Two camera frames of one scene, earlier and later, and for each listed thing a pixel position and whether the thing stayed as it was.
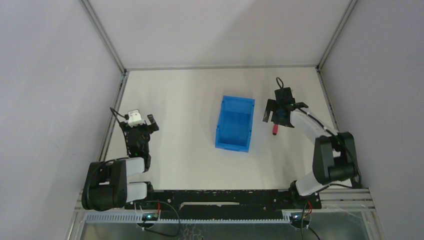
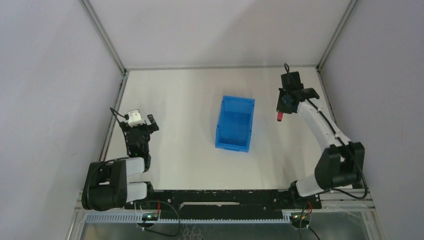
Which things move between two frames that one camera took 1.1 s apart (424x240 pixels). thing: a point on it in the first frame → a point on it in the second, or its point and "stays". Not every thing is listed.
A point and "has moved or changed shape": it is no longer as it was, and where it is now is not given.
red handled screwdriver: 275,129 has moved or changed shape
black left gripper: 140,128 stays
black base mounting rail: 226,204 stays
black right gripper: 272,105 → 280,107
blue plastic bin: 235,123 stays
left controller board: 151,216 stays
